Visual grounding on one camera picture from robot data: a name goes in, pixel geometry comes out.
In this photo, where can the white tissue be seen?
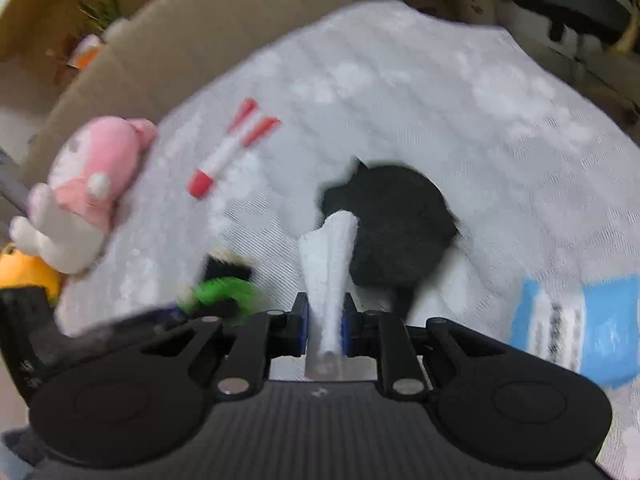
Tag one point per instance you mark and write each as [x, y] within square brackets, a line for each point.
[330, 260]

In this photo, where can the cardboard box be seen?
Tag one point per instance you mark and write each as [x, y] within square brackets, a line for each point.
[200, 25]

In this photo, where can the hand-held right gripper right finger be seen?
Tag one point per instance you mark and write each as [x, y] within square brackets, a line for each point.
[348, 322]

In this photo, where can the small doll with green clothes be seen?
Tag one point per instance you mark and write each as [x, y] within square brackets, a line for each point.
[220, 290]

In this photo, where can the yellow plush toy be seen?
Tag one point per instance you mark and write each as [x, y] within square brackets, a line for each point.
[27, 272]

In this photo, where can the pink white plush toy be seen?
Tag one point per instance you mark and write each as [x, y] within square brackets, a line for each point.
[95, 185]

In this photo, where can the red white toy rocket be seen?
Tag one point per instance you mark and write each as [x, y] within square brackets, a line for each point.
[225, 157]

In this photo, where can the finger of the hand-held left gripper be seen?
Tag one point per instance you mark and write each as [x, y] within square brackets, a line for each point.
[125, 321]

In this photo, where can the green potted plant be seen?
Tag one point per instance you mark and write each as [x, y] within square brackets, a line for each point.
[102, 10]

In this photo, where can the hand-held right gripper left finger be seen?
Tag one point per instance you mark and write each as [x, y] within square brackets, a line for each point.
[301, 322]

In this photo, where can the blue white tissue pack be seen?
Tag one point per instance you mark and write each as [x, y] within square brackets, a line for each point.
[570, 325]

